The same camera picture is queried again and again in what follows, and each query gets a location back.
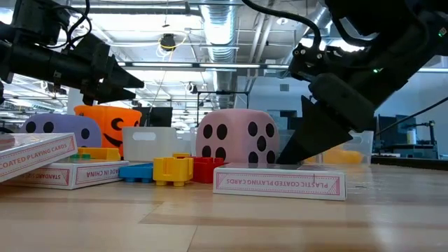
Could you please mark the orange pumpkin bucket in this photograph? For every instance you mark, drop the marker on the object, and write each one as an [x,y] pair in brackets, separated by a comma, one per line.
[101,119]

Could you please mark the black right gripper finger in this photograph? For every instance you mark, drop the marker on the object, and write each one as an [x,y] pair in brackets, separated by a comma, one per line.
[311,140]

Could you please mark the black articulated stand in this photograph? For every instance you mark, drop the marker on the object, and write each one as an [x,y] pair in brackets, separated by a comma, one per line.
[432,140]

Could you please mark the pink foam die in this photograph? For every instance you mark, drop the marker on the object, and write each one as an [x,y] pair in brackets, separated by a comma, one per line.
[238,140]

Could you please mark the dark desk monitor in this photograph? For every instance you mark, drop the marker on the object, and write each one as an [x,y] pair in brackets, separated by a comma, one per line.
[388,129]

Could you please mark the red toy block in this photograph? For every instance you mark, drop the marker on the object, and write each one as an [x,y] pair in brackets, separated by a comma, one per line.
[206,169]

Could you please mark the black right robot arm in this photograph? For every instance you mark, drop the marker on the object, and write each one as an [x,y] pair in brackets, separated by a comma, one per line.
[402,35]

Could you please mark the black computer monitor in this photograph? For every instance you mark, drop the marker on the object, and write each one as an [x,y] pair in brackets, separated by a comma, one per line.
[157,117]

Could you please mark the small green toy block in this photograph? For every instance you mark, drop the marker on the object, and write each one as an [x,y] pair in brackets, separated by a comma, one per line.
[78,157]

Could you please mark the ceiling light strip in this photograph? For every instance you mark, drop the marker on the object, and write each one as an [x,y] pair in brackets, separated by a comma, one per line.
[210,65]

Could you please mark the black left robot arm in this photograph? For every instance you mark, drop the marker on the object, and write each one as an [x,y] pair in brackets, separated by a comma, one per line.
[35,66]

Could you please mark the purple foam die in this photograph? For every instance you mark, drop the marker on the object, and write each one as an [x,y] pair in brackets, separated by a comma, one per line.
[59,126]

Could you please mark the white bottle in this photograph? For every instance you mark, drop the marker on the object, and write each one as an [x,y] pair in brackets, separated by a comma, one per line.
[411,137]

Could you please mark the blue toy block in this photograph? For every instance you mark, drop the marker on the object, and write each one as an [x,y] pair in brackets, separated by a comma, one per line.
[136,171]

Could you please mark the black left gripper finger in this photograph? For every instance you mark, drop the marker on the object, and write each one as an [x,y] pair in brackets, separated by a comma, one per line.
[112,96]
[120,77]

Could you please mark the black aluminium frame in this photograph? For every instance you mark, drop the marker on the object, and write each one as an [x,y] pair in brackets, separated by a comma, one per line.
[409,163]

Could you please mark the clear plastic bin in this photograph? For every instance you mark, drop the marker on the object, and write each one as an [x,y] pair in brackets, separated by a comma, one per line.
[365,140]

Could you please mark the silver ventilation duct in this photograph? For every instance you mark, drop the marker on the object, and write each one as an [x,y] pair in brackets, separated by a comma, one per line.
[220,31]

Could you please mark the white plastic bin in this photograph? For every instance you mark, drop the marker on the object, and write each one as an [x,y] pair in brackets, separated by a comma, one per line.
[157,147]

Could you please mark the playing card deck box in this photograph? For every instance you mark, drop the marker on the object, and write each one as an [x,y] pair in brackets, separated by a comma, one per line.
[280,183]
[35,157]
[98,173]

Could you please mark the large yellow-orange toy block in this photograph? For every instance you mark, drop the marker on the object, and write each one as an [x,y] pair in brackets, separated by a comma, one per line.
[101,154]

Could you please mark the black ceiling device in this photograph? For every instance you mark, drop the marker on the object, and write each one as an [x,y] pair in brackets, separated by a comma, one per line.
[168,42]

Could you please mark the small yellow toy block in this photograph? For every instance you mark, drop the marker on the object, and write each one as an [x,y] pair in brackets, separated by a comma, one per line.
[173,169]
[181,154]

